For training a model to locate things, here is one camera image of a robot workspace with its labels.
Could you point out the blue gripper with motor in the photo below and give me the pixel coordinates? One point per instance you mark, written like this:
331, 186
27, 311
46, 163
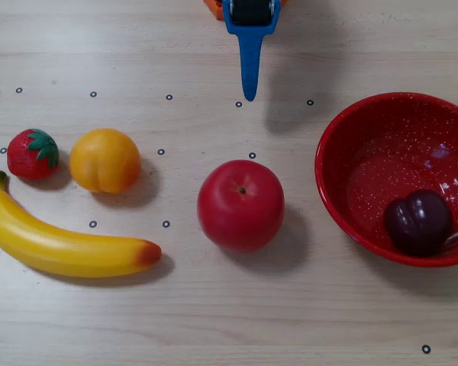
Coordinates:
249, 24

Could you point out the dark purple plum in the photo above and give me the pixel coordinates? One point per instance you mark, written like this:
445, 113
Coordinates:
420, 225

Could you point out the red speckled enamel bowl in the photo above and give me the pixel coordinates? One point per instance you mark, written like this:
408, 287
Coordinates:
374, 175

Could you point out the red apple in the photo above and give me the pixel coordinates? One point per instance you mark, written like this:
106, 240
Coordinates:
240, 213

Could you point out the yellow orange peach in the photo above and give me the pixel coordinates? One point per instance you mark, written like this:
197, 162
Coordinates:
105, 160

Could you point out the red strawberry with green leaves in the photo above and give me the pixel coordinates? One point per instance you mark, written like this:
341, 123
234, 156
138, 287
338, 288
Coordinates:
24, 160

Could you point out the yellow banana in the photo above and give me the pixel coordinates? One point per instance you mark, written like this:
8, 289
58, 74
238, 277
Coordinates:
61, 248

